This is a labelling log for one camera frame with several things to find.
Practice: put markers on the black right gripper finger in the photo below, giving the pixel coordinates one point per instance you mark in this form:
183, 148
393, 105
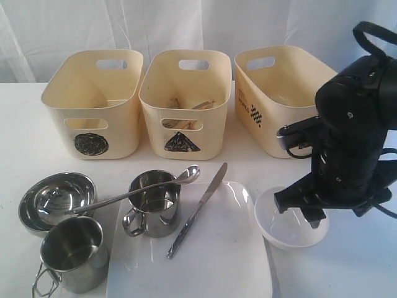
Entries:
313, 216

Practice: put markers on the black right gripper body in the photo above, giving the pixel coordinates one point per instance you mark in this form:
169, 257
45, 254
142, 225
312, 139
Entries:
345, 174

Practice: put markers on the white plastic bowl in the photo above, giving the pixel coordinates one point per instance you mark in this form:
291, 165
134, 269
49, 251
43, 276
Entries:
289, 230

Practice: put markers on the long stainless steel spoon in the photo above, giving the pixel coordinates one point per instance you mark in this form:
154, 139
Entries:
188, 176

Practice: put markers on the wooden chopstick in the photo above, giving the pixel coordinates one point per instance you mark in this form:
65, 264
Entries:
183, 124
204, 105

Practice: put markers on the small stainless steel fork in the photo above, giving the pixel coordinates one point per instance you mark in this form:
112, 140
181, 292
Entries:
169, 123

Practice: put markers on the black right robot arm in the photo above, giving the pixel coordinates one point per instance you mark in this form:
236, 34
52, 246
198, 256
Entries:
356, 109

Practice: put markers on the white square plate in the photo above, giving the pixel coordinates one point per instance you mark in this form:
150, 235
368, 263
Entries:
223, 255

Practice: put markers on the stainless steel table knife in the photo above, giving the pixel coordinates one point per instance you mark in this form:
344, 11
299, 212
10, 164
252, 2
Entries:
212, 187

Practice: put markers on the cream bin with square mark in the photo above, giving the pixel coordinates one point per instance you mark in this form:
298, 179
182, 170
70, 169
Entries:
275, 86

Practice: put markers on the rear stainless steel mug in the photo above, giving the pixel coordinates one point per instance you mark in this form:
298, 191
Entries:
155, 212

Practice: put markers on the stainless steel mug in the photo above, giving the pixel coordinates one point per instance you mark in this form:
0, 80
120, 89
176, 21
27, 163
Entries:
155, 212
73, 255

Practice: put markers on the cream bin with triangle mark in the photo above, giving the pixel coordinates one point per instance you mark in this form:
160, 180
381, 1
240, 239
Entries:
192, 77

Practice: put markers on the front stainless steel mug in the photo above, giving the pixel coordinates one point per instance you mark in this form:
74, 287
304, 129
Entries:
73, 255

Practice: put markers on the cream bin with circle mark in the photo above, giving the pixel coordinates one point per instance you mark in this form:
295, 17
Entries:
94, 105

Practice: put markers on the small inner steel bowl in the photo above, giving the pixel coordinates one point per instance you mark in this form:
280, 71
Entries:
55, 204

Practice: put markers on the large stainless steel bowl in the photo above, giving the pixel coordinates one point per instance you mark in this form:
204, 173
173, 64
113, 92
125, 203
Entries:
27, 211

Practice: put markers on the white curtain backdrop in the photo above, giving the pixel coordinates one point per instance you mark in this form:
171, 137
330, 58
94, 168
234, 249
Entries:
37, 36

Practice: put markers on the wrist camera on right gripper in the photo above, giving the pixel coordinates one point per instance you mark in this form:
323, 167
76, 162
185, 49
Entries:
300, 134

